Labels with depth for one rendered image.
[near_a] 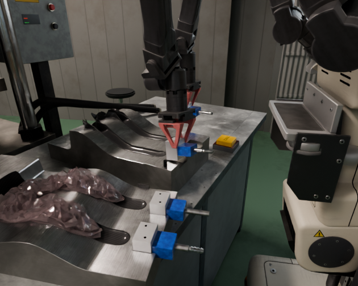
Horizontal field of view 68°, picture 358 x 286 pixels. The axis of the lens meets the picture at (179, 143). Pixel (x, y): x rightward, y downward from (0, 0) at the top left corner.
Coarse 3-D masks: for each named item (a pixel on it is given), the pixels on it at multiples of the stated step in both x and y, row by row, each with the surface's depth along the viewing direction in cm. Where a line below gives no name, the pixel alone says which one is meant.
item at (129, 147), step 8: (104, 112) 95; (112, 112) 95; (120, 112) 98; (96, 120) 89; (120, 120) 94; (128, 120) 96; (96, 128) 85; (104, 128) 89; (136, 128) 95; (112, 136) 87; (144, 136) 93; (152, 136) 93; (160, 136) 92; (120, 144) 86; (128, 144) 86; (136, 152) 81; (144, 152) 82; (152, 152) 81; (160, 152) 80
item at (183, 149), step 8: (168, 144) 73; (184, 144) 74; (192, 144) 73; (168, 152) 74; (176, 152) 73; (184, 152) 72; (192, 152) 72; (200, 152) 72; (208, 152) 70; (176, 160) 73
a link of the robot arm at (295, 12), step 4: (292, 12) 72; (296, 12) 73; (300, 12) 75; (300, 16) 73; (304, 16) 75; (304, 20) 72; (304, 24) 72; (304, 28) 73; (304, 32) 73; (300, 36) 74; (280, 44) 78
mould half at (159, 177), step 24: (144, 120) 100; (48, 144) 93; (72, 144) 86; (96, 144) 81; (144, 144) 86; (96, 168) 85; (120, 168) 79; (144, 168) 74; (168, 168) 71; (192, 168) 83
